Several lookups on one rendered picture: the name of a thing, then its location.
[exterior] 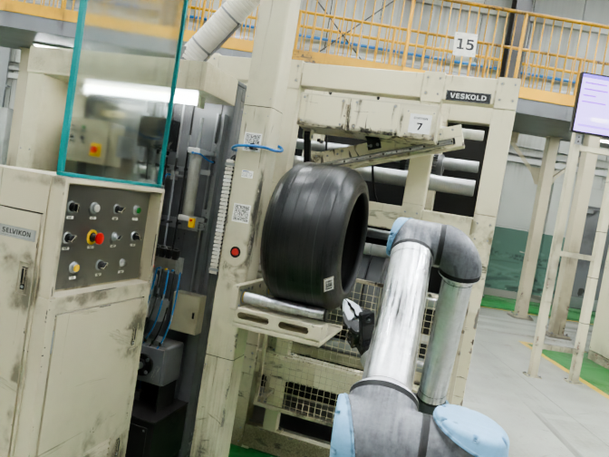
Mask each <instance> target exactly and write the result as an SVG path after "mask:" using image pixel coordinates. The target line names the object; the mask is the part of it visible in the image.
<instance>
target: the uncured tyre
mask: <svg viewBox="0 0 609 457"><path fill-rule="evenodd" d="M368 219H369V191H368V186H367V183H366V182H365V180H364V179H363V177H362V176H361V175H360V174H359V172H358V171H357V170H353V169H351V168H348V167H342V166H335V165H329V164H322V163H316V162H310V161H308V162H302V163H298V164H296V165H295V166H294V167H293V168H292V169H290V170H289V171H288V172H286V173H285V174H284V175H283V176H282V178H281V179H280V180H279V181H278V183H277V184H276V186H275V189H274V192H273V194H272V196H271V199H270V201H269V204H268V207H267V211H266V216H265V221H264V226H263V231H262V238H261V248H260V263H261V271H262V276H263V279H264V281H265V284H266V286H267V288H268V289H269V291H270V292H271V294H272V296H273V297H275V298H279V299H284V300H287V301H292V302H296V303H300V304H304V305H308V306H316V307H320V308H324V309H328V311H333V310H335V309H336V308H337V307H338V306H341V305H342V304H343V300H344V299H346V298H347V299H348V297H349V296H350V294H351V293H352V290H353V287H354V284H355V281H356V278H357V276H358V273H359V269H360V265H361V262H362V258H363V251H364V246H365V240H366V235H367V228H368ZM328 277H333V289H332V290H329V291H326V292H324V279H326V278H328Z"/></svg>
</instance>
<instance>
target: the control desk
mask: <svg viewBox="0 0 609 457"><path fill-rule="evenodd" d="M164 193H165V190H164V189H161V188H155V187H148V186H141V185H133V184H126V183H119V182H111V181H104V180H90V179H83V178H75V177H68V176H61V175H56V172H55V171H48V170H35V169H27V168H21V167H14V166H6V165H0V457H125V453H126V448H127V441H128V435H129V429H130V423H131V411H132V406H133V399H134V393H135V386H136V381H137V374H138V368H139V362H140V350H141V344H142V338H143V332H144V326H145V320H146V314H147V307H148V301H149V295H150V280H151V279H152V273H153V267H154V260H155V254H156V248H157V242H158V235H159V229H160V218H161V211H162V206H163V200H164Z"/></svg>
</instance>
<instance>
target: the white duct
mask: <svg viewBox="0 0 609 457"><path fill-rule="evenodd" d="M259 5H260V0H227V1H226V2H225V3H224V4H223V5H221V7H219V9H218V10H217V11H216V12H215V13H214V14H213V15H212V16H211V17H210V18H209V19H208V20H207V22H206V23H204V25H203V26H202V27H201V28H200V29H199V30H198V31H197V32H196V33H195V34H194V35H193V36H192V37H191V39H189V41H188V42H187V43H186V44H185V45H184V46H187V48H186V49H187V50H185V53H184V54H183V55H182V56H183V57H184V58H185V59H187V60H193V61H204V60H205V59H206V58H207V57H208V54H209V53H212V52H213V50H214V49H215V48H216V47H217V46H218V45H219V44H220V43H221V42H222V41H223V40H224V39H225V38H226V37H227V36H228V35H229V34H230V33H231V32H232V31H233V29H234V28H235V27H236V26H237V24H238V23H243V22H244V20H246V18H247V17H248V16H249V15H250V14H251V13H252V12H253V11H254V10H255V9H256V8H257V7H258V6H259Z"/></svg>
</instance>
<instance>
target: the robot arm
mask: <svg viewBox="0 0 609 457"><path fill-rule="evenodd" d="M386 254H387V255H388V256H390V262H389V266H388V270H387V274H386V278H385V282H384V286H383V290H382V297H381V301H380V304H379V309H378V313H377V317H376V320H375V324H374V313H373V311H371V310H364V309H363V308H362V307H360V306H358V305H357V304H355V303H354V302H353V301H351V300H349V299H347V298H346V299H344V300H343V323H344V325H345V327H347V328H348V330H349V331H348V333H349V335H348V334H347V332H346V334H345V337H346V339H347V341H348V343H349V345H350V346H351V348H355V347H356V348H357V350H358V351H359V353H360V355H361V359H360V360H361V363H362V366H363V368H364V370H363V375H362V380H360V381H358V382H356V383H354V384H353V385H352V387H351V389H350V392H349V394H347V393H344V394H339V395H338V399H337V404H336V408H335V415H334V420H333V432H332V440H331V448H330V457H508V451H509V439H508V435H507V433H506V432H505V431H504V429H503V428H502V427H501V426H499V425H498V424H497V423H496V422H494V421H493V420H492V419H490V418H488V417H487V416H486V415H484V414H482V413H479V412H476V411H474V410H470V409H469V408H466V407H463V406H459V405H455V404H449V402H448V401H447V400H446V395H447V391H448V387H449V383H450V377H451V373H452V368H453V365H454V361H455V357H456V353H457V350H458V345H459V339H460V335H461V331H462V327H463V323H464V319H465V315H466V312H467V308H468V303H469V297H470V293H471V289H472V286H473V285H474V284H476V283H478V282H479V281H480V277H481V272H482V263H481V259H480V255H479V252H478V250H477V248H476V247H475V245H474V244H473V242H472V241H471V240H470V238H469V237H468V236H467V235H466V234H465V233H464V232H462V231H461V230H460V229H458V228H456V227H454V226H451V225H444V224H440V223H435V222H429V221H425V220H419V219H414V218H397V219H396V220H395V222H394V223H393V225H392V228H391V232H390V236H389V238H388V242H387V247H386ZM432 265H437V266H439V273H440V275H441V276H442V280H441V284H440V292H439V296H438V301H437V305H436V309H435V314H434V318H433V323H432V327H431V331H430V339H429V343H428V348H427V352H426V356H425V361H424V366H423V369H422V374H421V379H420V386H419V389H418V391H417V393H413V392H412V391H411V390H412V385H413V378H414V373H415V367H416V361H417V355H418V349H419V343H420V338H421V327H422V320H423V315H424V309H425V303H426V297H427V291H428V285H429V280H430V269H431V266H432ZM348 305H349V306H348ZM350 307H351V310H352V312H351V310H350ZM354 318H357V320H353V319H354ZM347 337H349V339H350V341H351V343H350V342H349V340H348V338H347ZM353 345H355V346H353Z"/></svg>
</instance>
